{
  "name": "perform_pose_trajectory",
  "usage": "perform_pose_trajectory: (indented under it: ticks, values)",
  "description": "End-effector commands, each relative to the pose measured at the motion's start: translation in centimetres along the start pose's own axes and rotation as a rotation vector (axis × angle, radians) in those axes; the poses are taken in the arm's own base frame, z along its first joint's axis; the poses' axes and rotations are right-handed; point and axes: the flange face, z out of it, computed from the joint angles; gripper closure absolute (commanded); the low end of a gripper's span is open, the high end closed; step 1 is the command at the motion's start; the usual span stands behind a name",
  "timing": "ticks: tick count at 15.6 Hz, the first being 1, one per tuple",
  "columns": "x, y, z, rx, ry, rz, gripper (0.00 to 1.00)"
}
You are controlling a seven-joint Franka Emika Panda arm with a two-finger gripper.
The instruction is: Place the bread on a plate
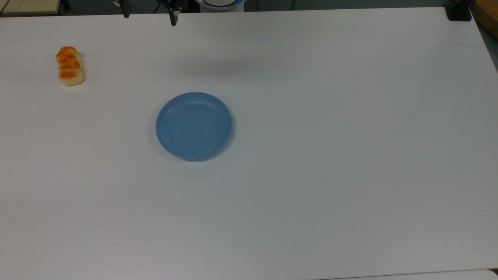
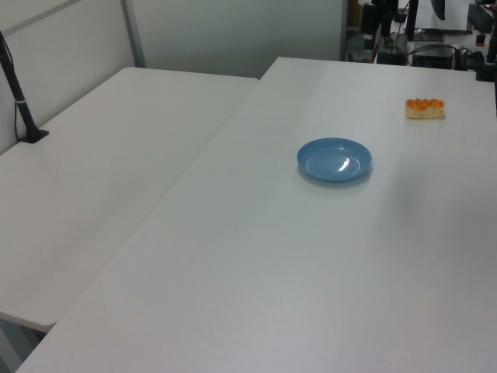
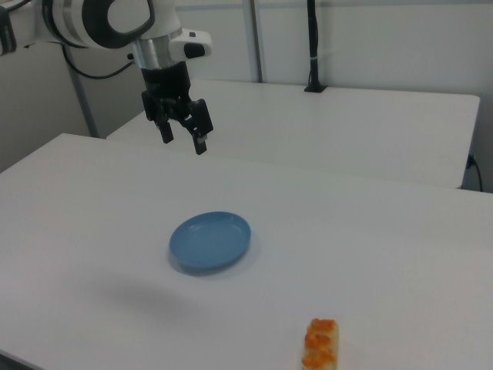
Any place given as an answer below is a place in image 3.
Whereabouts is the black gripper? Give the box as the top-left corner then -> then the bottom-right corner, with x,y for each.
139,63 -> 214,156

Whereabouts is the orange glazed bread loaf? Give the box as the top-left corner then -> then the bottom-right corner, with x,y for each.
300,318 -> 341,370

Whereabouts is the blue round plate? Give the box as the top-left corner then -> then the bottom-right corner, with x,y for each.
168,210 -> 253,271

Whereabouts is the grey metal frame post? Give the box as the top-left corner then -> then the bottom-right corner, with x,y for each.
249,0 -> 267,82
68,63 -> 100,139

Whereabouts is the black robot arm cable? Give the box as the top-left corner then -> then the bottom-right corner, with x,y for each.
61,44 -> 136,80

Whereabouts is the black camera stand pole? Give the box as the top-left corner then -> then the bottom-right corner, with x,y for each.
304,0 -> 328,94

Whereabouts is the black cable with plug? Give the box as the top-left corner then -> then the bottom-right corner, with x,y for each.
466,153 -> 485,193

